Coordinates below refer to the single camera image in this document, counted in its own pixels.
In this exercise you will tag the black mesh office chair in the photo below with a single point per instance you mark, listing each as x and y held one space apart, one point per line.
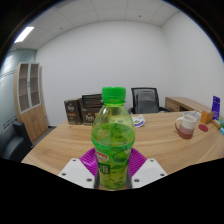
133 95

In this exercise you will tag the purple hanging package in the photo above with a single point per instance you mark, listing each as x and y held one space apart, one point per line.
216 107

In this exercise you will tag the green drink bottle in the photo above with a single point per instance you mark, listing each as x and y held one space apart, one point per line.
113 140

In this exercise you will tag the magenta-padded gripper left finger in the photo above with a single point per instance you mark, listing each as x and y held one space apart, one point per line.
75 171

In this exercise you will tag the small dark brown cardboard box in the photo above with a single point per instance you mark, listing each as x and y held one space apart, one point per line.
72 111

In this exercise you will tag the small blue packet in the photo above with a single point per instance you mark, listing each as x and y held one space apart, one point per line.
222 130

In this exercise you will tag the large dark brown cardboard box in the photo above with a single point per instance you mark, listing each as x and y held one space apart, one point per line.
89 111

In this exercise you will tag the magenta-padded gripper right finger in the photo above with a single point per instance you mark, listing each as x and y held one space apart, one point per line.
150 171

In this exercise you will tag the flat round red coaster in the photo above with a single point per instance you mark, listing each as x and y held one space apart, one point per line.
203 128

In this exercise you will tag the white and brown mug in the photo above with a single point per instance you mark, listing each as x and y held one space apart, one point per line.
186 128

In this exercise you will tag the orange-brown cardboard box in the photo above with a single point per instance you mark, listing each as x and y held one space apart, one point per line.
206 117

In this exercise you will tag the small tan box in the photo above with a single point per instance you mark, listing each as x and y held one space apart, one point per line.
216 123

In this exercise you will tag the black leather armchair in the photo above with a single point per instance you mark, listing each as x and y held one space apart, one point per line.
13 143

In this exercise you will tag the white green purple leaflet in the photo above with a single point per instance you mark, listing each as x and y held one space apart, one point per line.
138 121

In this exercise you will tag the wooden shelf cabinet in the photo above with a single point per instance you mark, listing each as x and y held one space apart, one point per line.
33 120

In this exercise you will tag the rectangular ceiling light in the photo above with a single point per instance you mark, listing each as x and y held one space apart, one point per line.
24 34

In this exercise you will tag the wooden side desk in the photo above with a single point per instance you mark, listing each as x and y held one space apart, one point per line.
183 103

